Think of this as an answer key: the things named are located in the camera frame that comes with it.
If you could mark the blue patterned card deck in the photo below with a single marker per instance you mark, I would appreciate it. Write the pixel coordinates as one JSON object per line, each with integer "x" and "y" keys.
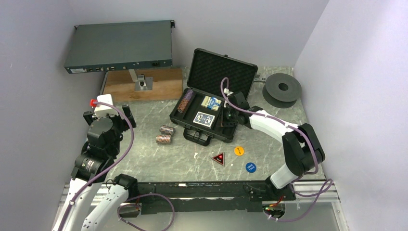
{"x": 204, "y": 119}

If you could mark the orange black chip stack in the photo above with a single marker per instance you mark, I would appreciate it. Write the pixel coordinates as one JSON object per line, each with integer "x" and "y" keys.
{"x": 182, "y": 106}

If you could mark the grey metal stand bracket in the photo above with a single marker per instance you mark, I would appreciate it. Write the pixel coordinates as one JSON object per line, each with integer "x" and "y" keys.
{"x": 142, "y": 83}

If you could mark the blue big blind button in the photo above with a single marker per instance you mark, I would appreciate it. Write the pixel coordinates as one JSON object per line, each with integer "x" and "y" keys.
{"x": 250, "y": 167}

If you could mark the orange blue chip stack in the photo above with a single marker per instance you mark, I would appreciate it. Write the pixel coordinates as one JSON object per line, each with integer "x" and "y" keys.
{"x": 163, "y": 139}
{"x": 167, "y": 130}

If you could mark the wooden board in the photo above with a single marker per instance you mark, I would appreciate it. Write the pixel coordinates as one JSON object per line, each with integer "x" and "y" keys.
{"x": 167, "y": 85}

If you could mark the blue card deck box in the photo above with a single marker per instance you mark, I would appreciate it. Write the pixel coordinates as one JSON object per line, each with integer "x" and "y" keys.
{"x": 211, "y": 103}

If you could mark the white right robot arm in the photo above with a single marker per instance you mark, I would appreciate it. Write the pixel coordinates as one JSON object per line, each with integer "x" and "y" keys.
{"x": 302, "y": 150}

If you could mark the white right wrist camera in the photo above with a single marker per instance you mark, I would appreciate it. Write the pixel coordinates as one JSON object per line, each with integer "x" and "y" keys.
{"x": 227, "y": 92}

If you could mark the black poker set case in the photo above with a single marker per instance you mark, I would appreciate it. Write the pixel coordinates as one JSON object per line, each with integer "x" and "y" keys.
{"x": 205, "y": 76}

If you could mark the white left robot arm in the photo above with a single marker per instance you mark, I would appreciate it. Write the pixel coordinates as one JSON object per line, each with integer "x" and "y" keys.
{"x": 98, "y": 156}

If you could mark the red handled clamp tool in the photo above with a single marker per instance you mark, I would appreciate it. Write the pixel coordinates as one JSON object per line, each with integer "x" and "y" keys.
{"x": 259, "y": 78}

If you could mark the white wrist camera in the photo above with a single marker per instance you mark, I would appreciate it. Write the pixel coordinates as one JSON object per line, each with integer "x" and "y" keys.
{"x": 227, "y": 92}
{"x": 102, "y": 106}

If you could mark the purple chip stack in case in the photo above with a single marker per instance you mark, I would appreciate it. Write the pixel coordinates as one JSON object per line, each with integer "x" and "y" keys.
{"x": 188, "y": 95}

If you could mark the grey filament spool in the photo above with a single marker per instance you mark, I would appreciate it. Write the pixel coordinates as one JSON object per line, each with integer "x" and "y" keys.
{"x": 281, "y": 90}

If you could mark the grey network switch box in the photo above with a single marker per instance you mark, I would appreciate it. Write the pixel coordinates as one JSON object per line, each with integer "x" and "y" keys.
{"x": 120, "y": 46}

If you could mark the orange round button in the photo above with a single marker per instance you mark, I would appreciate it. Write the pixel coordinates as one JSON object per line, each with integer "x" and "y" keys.
{"x": 239, "y": 151}

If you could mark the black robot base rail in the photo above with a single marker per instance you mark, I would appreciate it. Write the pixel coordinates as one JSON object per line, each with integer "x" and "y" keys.
{"x": 200, "y": 196}

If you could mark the red triangular dealer button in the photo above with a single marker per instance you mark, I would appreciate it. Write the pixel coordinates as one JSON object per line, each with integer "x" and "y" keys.
{"x": 219, "y": 158}

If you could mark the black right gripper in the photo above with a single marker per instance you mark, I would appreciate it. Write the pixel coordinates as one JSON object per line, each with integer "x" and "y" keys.
{"x": 221, "y": 121}

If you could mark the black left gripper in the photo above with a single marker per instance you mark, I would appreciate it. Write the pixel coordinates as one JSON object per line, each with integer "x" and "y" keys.
{"x": 124, "y": 125}

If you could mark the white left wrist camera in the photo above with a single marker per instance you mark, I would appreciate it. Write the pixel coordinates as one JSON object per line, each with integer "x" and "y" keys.
{"x": 102, "y": 106}

